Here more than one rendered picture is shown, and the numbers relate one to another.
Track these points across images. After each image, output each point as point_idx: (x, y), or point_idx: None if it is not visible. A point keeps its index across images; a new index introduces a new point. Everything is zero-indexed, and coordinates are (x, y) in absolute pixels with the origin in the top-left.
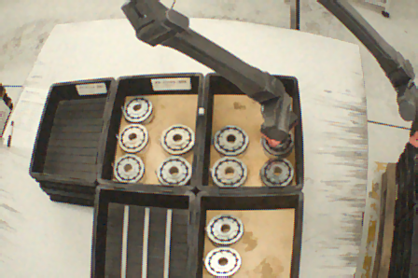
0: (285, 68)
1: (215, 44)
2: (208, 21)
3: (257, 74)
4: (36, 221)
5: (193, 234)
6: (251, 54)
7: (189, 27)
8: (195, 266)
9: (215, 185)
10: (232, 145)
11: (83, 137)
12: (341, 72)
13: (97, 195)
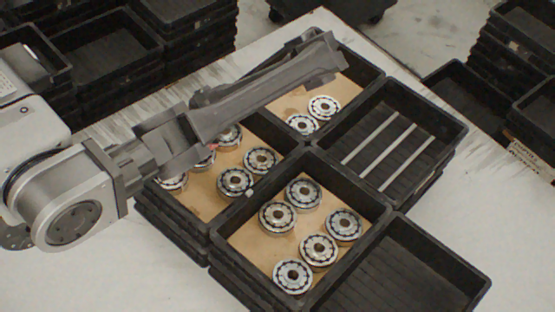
0: (70, 259)
1: (255, 74)
2: None
3: (219, 87)
4: (495, 308)
5: (336, 118)
6: (84, 308)
7: (277, 64)
8: (354, 98)
9: None
10: (239, 173)
11: (375, 309)
12: None
13: (401, 197)
